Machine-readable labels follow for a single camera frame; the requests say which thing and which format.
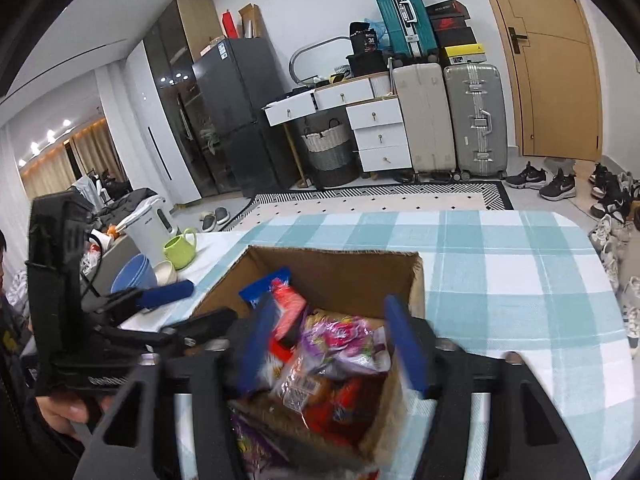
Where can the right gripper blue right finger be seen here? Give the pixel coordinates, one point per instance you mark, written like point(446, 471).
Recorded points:
point(414, 341)

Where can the green ceramic mug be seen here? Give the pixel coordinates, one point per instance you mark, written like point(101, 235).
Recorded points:
point(180, 250)

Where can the beige suitcase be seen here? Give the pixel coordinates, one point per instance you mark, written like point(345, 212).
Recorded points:
point(425, 111)

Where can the blue stacked bowls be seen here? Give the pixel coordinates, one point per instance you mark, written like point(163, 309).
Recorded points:
point(136, 273)

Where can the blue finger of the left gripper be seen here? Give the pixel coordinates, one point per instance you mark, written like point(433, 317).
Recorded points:
point(175, 338)
point(136, 299)

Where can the checkered teal tablecloth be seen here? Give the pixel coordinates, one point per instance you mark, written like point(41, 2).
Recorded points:
point(495, 281)

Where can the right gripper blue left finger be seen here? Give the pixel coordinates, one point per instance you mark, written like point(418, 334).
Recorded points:
point(251, 353)

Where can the operator left hand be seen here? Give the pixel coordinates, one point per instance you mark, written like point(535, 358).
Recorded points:
point(62, 411)

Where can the blue oreo pack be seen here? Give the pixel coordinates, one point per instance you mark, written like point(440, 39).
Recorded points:
point(252, 293)

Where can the wooden door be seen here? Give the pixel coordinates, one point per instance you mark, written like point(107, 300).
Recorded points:
point(554, 77)

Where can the woven laundry basket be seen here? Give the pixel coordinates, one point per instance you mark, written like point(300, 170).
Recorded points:
point(331, 155)

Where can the white electric kettle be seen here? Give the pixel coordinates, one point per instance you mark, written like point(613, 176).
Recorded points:
point(150, 226)

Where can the red triangular chip bag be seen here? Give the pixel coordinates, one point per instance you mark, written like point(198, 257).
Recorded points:
point(343, 412)

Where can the black refrigerator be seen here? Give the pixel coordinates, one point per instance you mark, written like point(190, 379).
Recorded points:
point(237, 79)

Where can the orange cracker sleeve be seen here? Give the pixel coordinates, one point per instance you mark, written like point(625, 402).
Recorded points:
point(297, 387)

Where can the red black noodle pack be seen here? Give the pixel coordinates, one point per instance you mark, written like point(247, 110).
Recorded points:
point(292, 308)

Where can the white drawer desk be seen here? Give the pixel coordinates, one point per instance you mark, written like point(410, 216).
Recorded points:
point(374, 115)

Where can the teal suitcase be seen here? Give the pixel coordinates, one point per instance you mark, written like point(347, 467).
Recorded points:
point(409, 29)

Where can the purple gummy candy bag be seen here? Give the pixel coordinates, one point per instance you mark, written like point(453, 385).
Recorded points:
point(342, 346)

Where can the patterned floor rug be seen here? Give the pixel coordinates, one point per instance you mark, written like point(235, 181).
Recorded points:
point(475, 195)

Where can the seated person in hoodie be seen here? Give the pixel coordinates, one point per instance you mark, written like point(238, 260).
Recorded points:
point(14, 337)

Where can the black sneaker pair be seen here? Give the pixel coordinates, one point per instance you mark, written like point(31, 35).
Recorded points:
point(561, 186)

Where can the glass door cabinet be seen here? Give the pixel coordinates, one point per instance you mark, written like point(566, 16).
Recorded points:
point(170, 62)

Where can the silver aluminium suitcase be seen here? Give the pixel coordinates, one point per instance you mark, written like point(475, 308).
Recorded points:
point(478, 118)

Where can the stacked shoe boxes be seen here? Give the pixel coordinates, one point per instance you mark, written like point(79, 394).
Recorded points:
point(454, 36)

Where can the SF cardboard box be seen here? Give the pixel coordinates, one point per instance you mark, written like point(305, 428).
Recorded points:
point(344, 283)

